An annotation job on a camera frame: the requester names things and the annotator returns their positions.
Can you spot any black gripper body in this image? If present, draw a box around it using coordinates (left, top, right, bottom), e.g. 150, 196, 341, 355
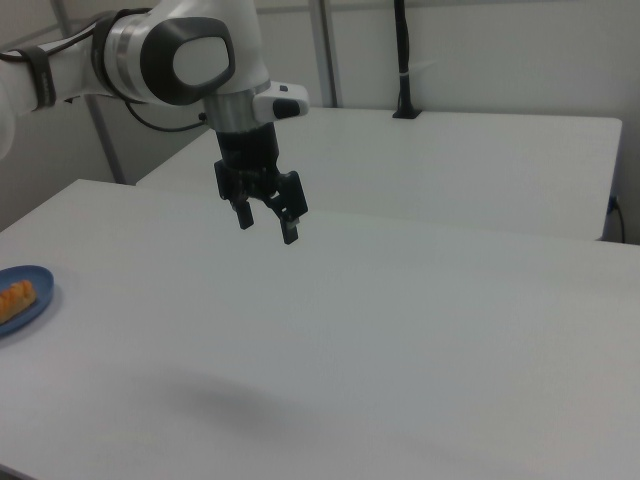
215, 123, 282, 202

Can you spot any black velcro strap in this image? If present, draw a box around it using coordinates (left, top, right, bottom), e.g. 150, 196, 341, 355
21, 45, 57, 109

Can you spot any orange glazed bread roll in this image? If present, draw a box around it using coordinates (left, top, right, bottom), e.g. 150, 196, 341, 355
0, 280, 38, 325

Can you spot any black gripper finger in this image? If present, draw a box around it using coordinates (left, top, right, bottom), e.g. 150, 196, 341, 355
213, 159, 255, 232
266, 170, 309, 246

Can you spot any black camera stand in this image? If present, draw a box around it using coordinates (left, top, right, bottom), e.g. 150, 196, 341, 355
391, 0, 426, 121

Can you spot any blue round plate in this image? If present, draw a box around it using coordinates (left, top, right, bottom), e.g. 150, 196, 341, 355
0, 264, 57, 338

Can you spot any grey metal frame post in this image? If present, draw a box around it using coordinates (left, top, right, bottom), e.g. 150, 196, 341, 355
315, 0, 346, 109

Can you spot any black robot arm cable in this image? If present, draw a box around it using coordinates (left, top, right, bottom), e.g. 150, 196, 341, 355
0, 9, 209, 134

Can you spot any white side table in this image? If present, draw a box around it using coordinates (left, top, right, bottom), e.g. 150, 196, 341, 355
135, 105, 624, 243

